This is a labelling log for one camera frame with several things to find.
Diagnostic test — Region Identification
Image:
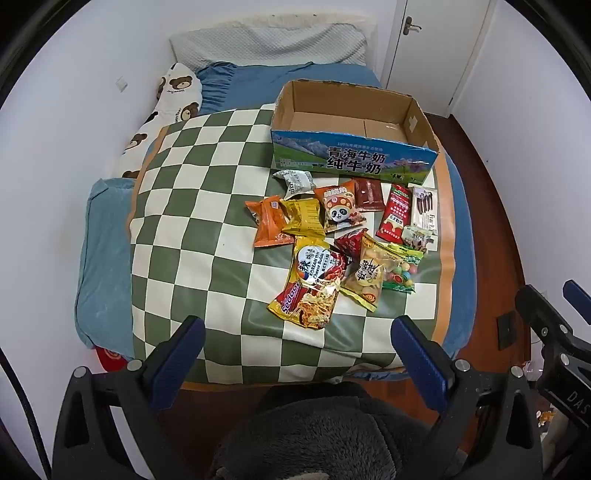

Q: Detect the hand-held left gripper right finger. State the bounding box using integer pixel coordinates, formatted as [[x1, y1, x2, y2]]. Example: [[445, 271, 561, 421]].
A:
[[390, 315, 543, 480]]

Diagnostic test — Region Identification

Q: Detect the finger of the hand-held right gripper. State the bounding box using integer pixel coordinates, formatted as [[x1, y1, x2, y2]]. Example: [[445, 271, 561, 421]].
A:
[[562, 279, 591, 324], [515, 285, 578, 352]]

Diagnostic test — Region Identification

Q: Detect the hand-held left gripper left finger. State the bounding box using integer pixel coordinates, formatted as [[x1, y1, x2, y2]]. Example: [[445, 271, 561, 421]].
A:
[[52, 315, 206, 480]]

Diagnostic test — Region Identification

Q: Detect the green candy packet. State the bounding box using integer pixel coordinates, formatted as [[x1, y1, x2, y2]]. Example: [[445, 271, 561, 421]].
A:
[[381, 242, 424, 294]]

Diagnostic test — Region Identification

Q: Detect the beige snack packet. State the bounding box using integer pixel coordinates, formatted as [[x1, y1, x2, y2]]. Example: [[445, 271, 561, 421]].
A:
[[340, 231, 393, 313]]

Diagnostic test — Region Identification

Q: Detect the small cow print packet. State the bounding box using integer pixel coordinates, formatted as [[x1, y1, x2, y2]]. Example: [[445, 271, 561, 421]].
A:
[[401, 225, 437, 254]]

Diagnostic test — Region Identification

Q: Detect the large yellow noodle packet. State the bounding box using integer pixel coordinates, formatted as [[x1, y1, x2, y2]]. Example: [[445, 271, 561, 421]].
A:
[[267, 235, 348, 330]]

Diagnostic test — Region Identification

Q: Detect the small red snack packet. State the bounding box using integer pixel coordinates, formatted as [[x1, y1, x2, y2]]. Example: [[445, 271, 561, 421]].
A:
[[333, 227, 369, 266]]

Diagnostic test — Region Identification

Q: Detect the long red snack packet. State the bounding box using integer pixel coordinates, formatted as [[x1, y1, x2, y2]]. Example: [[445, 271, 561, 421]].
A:
[[375, 184, 413, 244]]

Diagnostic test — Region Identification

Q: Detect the white chocolate stick box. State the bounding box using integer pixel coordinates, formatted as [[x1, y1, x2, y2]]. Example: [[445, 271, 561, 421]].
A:
[[409, 185, 438, 229]]

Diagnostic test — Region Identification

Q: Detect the orange snack packet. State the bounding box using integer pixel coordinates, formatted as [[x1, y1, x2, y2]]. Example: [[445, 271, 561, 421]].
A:
[[245, 196, 295, 249]]

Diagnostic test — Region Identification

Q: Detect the dark red snack packet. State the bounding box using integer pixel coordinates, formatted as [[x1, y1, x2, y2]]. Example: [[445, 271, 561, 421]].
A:
[[353, 178, 386, 213]]

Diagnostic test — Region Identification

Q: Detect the panda print snack packet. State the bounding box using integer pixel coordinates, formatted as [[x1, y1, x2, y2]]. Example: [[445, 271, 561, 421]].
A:
[[314, 179, 365, 233]]

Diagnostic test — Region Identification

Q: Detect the small yellow snack packet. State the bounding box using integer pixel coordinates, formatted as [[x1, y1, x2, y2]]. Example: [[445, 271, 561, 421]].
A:
[[280, 198, 326, 239]]

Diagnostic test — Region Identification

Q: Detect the grey white snack packet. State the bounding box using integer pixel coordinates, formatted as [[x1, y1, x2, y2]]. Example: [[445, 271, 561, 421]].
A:
[[272, 169, 315, 197]]

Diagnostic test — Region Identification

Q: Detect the printed cardboard box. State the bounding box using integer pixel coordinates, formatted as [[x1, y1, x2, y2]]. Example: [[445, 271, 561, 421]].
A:
[[269, 79, 441, 184]]

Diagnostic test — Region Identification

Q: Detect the red bag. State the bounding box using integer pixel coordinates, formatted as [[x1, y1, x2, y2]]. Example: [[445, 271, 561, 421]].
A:
[[95, 346, 134, 374]]

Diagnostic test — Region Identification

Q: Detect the grey fleece clothing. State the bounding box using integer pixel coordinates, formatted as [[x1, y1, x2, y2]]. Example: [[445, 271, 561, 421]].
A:
[[208, 383, 444, 480]]

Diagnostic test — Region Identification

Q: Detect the green white checkered blanket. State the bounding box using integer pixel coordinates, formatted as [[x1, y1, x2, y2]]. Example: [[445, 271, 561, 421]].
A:
[[127, 102, 458, 386]]

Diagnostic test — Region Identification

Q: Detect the bear print pillow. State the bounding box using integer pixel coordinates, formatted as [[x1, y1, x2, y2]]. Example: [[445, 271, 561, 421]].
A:
[[113, 62, 204, 181]]

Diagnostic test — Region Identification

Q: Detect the white door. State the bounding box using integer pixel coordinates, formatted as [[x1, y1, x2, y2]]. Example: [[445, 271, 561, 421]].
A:
[[383, 0, 497, 104]]

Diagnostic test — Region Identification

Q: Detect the white pillow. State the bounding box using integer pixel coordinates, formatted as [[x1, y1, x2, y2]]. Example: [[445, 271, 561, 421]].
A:
[[168, 23, 370, 75]]

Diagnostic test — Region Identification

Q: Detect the dark wall socket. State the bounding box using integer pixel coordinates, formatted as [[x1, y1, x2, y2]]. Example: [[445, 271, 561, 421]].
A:
[[496, 310, 518, 350]]

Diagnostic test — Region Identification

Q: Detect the black cable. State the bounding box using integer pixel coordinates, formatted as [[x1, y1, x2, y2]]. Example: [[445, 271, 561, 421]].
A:
[[0, 346, 51, 480]]

